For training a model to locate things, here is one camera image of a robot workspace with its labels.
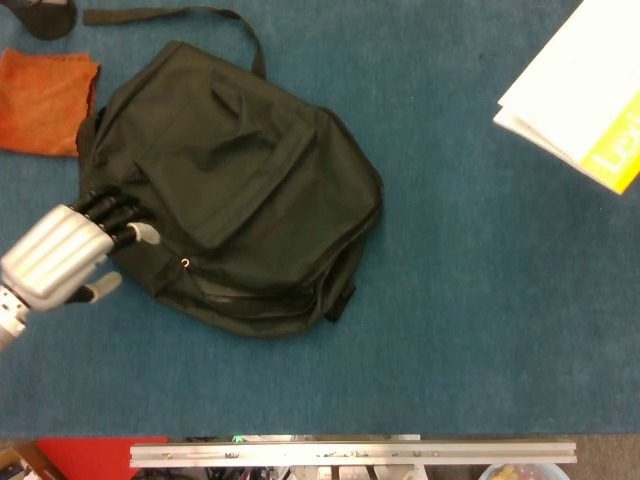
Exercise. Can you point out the red flat board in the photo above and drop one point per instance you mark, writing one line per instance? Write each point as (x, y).
(95, 457)

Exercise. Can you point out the cardboard box with items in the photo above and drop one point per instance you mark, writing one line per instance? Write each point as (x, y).
(20, 462)

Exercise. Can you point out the aluminium extrusion rail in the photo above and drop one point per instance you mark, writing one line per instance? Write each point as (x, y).
(350, 453)

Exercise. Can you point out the white and yellow booklet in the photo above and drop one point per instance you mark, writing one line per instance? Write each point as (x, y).
(575, 100)

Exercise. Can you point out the black fabric backpack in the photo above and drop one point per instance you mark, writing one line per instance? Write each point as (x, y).
(240, 200)

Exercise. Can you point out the orange microfibre cloth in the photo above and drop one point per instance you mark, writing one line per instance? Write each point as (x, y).
(42, 100)

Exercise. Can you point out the black round fabric object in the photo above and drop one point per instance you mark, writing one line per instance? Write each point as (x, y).
(47, 20)

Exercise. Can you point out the light blue round container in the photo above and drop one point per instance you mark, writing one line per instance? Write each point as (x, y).
(522, 472)

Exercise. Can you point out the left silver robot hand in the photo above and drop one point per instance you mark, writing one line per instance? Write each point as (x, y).
(55, 255)

